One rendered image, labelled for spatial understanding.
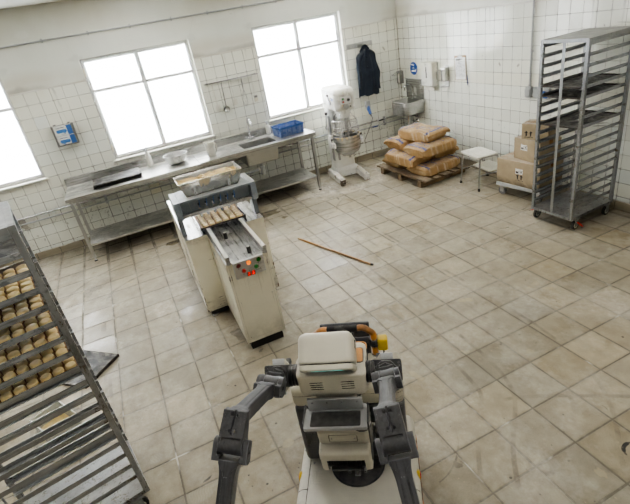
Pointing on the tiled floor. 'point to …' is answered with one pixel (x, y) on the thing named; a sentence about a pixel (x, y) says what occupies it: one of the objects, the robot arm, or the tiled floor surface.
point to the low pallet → (419, 175)
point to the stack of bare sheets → (99, 361)
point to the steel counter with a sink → (248, 144)
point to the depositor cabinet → (198, 259)
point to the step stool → (480, 161)
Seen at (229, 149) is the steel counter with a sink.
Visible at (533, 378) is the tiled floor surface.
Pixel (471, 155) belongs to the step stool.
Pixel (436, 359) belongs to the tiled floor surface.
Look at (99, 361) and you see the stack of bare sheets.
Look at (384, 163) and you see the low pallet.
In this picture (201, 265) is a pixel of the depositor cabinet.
